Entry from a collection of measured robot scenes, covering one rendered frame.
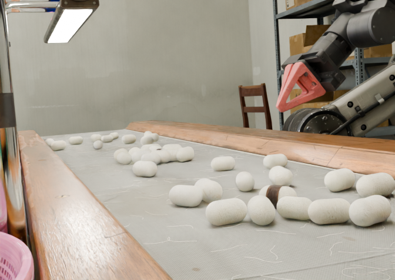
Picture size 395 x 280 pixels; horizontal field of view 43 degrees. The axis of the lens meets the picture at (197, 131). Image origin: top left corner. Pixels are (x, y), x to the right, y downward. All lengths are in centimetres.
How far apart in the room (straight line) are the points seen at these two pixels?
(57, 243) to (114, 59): 505
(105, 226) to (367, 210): 18
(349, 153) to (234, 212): 28
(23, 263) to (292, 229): 20
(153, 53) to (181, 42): 33
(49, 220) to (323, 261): 18
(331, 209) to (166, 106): 504
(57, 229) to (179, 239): 9
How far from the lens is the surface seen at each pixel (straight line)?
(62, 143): 117
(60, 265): 26
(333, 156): 66
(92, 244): 29
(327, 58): 82
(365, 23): 83
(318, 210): 38
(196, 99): 548
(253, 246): 34
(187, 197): 46
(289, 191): 43
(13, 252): 29
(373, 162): 60
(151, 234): 39
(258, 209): 38
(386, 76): 121
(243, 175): 52
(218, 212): 39
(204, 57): 553
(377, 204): 38
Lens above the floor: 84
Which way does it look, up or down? 4 degrees down
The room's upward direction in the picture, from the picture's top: 4 degrees counter-clockwise
